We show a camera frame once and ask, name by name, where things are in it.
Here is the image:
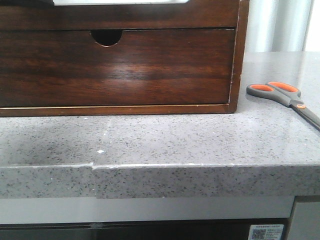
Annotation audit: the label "wooden drawer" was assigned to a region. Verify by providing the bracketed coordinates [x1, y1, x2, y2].
[0, 0, 240, 31]
[0, 28, 235, 107]

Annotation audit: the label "white QR code sticker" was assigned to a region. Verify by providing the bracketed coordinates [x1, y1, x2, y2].
[248, 224, 284, 240]

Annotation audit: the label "grey cabinet door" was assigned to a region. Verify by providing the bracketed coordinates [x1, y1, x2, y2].
[286, 195, 320, 240]

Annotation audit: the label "black appliance below counter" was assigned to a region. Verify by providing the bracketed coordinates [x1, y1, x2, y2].
[0, 218, 288, 240]

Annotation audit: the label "grey orange scissors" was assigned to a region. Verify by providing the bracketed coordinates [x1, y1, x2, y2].
[246, 81, 320, 131]

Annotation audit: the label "dark wooden drawer cabinet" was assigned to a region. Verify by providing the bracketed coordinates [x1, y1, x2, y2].
[0, 0, 250, 117]

